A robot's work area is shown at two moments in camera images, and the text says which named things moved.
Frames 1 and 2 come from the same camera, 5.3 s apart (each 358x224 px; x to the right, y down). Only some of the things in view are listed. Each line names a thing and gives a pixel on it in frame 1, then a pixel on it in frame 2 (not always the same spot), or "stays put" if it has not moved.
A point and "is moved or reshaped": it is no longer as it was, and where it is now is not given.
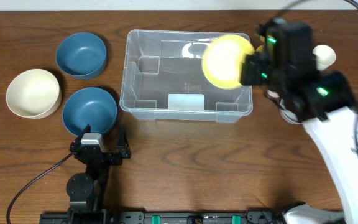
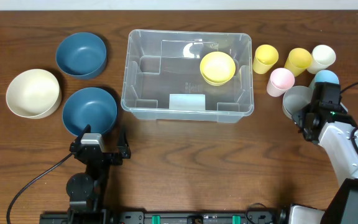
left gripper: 103,157 stays put
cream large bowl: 34,93 stays put
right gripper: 253,70 to 304,121
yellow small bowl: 222,60 is moved or reshaped
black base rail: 178,217 stays put
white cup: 325,56 stays put
